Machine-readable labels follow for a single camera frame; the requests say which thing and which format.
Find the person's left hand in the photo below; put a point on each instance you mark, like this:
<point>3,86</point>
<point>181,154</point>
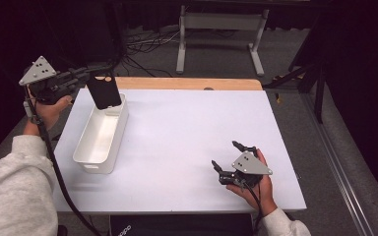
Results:
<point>50,113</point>

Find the black phone case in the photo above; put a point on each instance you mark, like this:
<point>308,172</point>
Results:
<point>104,91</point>

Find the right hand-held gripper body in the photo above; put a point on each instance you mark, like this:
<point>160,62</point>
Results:
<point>250,165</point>

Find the person's right hand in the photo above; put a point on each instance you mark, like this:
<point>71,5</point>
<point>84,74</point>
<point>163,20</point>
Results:
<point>264,193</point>

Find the aluminium floor rail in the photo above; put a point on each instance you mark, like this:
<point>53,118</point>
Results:
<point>338,164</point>

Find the white plastic storage bin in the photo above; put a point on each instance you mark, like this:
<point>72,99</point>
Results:
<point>98,137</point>

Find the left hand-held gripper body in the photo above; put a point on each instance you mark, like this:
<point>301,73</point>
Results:
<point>39,72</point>

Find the person's dark clothing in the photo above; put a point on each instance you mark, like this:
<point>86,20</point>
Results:
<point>180,225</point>

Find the black metal stand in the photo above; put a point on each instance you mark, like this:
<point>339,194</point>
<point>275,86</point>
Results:
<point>320,95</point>

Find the white metal stand frame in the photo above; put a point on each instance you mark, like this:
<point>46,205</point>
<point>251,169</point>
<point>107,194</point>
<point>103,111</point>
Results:
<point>223,21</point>

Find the wooden table board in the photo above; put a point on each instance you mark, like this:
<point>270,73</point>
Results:
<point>183,83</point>

